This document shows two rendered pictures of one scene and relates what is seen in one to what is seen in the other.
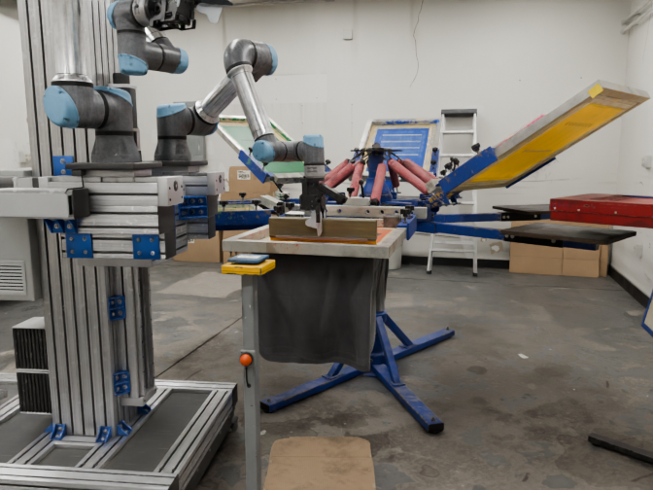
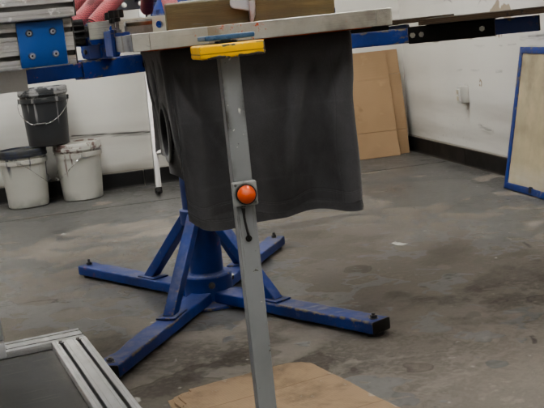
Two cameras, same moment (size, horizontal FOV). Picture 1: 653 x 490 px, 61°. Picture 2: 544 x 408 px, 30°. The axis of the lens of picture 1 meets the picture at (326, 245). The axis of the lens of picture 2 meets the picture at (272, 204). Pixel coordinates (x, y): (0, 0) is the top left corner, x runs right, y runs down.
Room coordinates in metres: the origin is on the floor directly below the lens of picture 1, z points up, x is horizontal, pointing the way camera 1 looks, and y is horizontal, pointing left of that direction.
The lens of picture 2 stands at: (-0.16, 1.10, 0.98)
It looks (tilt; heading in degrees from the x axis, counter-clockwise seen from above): 10 degrees down; 334
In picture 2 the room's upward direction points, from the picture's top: 6 degrees counter-clockwise
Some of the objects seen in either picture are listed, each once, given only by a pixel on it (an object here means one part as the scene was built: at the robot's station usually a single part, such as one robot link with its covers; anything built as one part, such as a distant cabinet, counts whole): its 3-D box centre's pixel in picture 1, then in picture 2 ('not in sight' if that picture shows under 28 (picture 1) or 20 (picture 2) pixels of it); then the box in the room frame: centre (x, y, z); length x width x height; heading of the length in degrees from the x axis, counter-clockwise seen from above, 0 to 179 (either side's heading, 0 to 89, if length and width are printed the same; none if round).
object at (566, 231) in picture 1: (478, 229); (365, 36); (2.78, -0.76, 0.91); 1.34 x 0.40 x 0.08; 45
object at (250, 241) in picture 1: (330, 232); (232, 32); (2.23, -0.02, 0.97); 0.79 x 0.58 x 0.04; 165
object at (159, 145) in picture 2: not in sight; (173, 113); (2.22, 0.17, 0.79); 0.46 x 0.09 x 0.33; 165
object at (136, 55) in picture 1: (137, 53); not in sight; (1.60, 0.52, 1.56); 0.11 x 0.08 x 0.11; 148
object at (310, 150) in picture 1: (313, 150); not in sight; (2.05, 0.05, 1.30); 0.09 x 0.08 x 0.11; 53
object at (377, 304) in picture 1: (378, 296); not in sight; (2.12, -0.20, 0.74); 0.46 x 0.04 x 0.42; 165
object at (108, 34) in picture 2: not in sight; (116, 43); (2.53, 0.19, 0.97); 0.30 x 0.05 x 0.07; 165
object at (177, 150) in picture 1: (172, 148); not in sight; (2.33, 0.63, 1.31); 0.15 x 0.15 x 0.10
